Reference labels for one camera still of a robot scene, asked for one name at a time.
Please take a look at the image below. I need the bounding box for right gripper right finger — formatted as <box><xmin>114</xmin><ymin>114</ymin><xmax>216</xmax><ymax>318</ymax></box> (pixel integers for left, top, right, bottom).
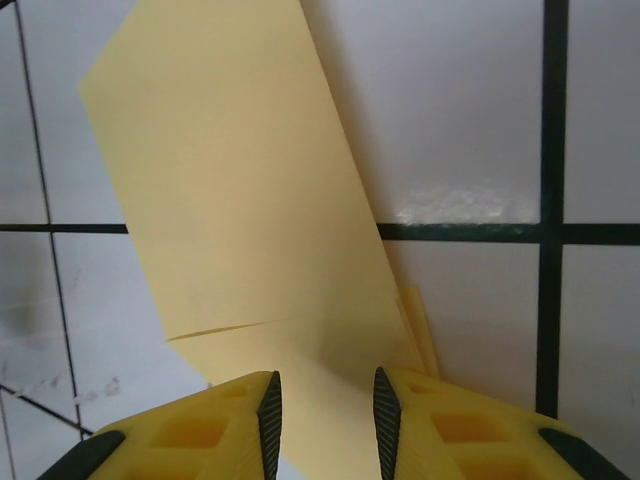
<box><xmin>373</xmin><ymin>366</ymin><xmax>636</xmax><ymax>480</ymax></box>

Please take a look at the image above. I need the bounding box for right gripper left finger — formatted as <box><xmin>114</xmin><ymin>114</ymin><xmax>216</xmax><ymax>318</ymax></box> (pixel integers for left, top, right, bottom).
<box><xmin>44</xmin><ymin>370</ymin><xmax>284</xmax><ymax>480</ymax></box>

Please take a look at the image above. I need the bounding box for yellow cloth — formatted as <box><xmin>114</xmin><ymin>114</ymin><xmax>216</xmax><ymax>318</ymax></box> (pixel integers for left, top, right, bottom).
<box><xmin>79</xmin><ymin>0</ymin><xmax>441</xmax><ymax>480</ymax></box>

